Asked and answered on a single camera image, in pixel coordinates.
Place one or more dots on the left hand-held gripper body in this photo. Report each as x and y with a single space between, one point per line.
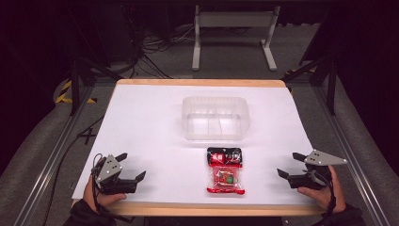
109 169

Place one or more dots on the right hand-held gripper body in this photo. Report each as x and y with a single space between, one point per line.
316 163

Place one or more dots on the red and black snack packet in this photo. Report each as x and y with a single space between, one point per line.
225 171

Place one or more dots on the clear plastic container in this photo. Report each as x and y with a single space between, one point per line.
215 118

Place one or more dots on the person's left hand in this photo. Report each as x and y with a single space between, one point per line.
105 199

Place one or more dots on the person's right hand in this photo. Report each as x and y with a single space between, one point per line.
326 196

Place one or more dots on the white paper sheet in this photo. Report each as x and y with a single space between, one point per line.
163 125

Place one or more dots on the black metal stand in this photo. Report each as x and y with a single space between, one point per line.
331 84
75 81

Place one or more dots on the yellow black hazard tape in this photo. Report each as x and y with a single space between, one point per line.
64 94

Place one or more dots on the white metal stand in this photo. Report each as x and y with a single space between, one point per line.
235 19

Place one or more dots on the aluminium floor rail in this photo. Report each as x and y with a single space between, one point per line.
351 150
53 157

